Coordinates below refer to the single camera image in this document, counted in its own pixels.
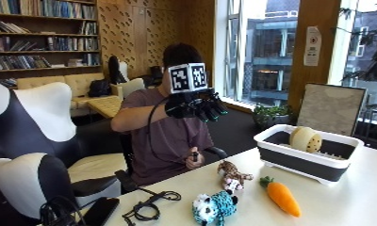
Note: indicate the small black handheld device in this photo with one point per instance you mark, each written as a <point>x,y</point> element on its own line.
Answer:
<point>195,156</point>

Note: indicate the brown spotted giraffe plush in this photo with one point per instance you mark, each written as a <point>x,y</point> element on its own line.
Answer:
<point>232,175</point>

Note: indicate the the person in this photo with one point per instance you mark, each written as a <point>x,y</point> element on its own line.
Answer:
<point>167,138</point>

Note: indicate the white marker cube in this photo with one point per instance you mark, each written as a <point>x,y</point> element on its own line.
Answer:
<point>188,78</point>

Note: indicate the green potted plant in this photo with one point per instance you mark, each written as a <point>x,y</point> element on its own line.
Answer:
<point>270,114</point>

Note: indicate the blue spotted leopard plush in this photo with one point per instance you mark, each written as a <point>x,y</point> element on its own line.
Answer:
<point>216,207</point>

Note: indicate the black office chair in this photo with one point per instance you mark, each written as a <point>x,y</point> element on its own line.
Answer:
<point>128,175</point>

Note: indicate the orange plush carrot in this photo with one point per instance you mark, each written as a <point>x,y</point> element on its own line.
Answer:
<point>282,197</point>

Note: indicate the beige ottoman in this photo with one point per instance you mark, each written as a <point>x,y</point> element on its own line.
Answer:
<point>105,106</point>

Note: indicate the white and grey dish tub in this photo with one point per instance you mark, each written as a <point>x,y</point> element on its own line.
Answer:
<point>305,164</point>

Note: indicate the black and white background chair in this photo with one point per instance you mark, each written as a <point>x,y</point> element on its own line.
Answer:
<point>113,70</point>

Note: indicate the black bag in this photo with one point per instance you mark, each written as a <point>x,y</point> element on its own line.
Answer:
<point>99,88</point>

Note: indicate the framed beige board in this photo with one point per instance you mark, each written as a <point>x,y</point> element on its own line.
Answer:
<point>330,108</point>

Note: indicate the black phone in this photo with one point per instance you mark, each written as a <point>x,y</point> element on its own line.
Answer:
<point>100,212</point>

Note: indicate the white paper notice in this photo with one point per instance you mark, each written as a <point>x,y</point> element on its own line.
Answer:
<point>313,47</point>

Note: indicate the beige leather sofa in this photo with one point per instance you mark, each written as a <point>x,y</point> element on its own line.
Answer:
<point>78,83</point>

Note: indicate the black and white lounge chair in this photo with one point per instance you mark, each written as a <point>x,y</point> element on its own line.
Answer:
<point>34,125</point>

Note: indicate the wooden bookshelf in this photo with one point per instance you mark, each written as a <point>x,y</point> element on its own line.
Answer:
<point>44,51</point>

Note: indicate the rows of books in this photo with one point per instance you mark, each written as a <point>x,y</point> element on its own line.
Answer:
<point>16,62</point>

